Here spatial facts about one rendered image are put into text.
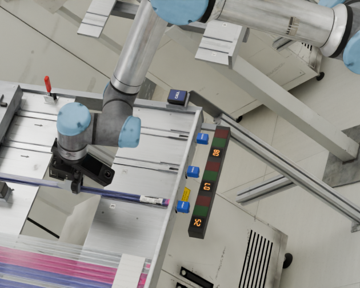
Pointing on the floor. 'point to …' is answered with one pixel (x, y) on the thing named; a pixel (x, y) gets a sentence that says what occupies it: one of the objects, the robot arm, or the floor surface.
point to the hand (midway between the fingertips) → (79, 188)
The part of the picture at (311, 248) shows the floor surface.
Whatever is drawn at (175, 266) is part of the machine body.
